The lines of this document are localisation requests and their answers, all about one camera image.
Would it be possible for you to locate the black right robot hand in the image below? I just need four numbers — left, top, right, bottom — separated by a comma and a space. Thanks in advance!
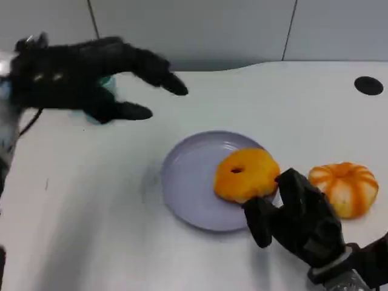
244, 167, 347, 269

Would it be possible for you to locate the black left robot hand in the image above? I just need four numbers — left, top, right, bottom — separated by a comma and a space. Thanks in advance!
11, 35, 189, 125

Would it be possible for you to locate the orange white toy bread roll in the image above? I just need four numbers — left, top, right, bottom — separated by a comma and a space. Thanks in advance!
213, 147, 281, 204
308, 162, 380, 219

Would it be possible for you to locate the pale green mug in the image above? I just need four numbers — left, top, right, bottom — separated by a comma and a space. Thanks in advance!
69, 76, 117, 125

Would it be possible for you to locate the lilac plate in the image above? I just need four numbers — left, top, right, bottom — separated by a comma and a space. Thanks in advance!
160, 130, 283, 233

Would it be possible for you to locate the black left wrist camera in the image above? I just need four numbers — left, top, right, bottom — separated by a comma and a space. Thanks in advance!
15, 32, 50, 53

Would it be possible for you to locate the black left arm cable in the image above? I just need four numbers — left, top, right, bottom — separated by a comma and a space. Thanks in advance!
17, 107, 44, 138

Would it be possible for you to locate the black table cable grommet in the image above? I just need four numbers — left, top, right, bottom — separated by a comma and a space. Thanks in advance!
353, 76, 384, 96

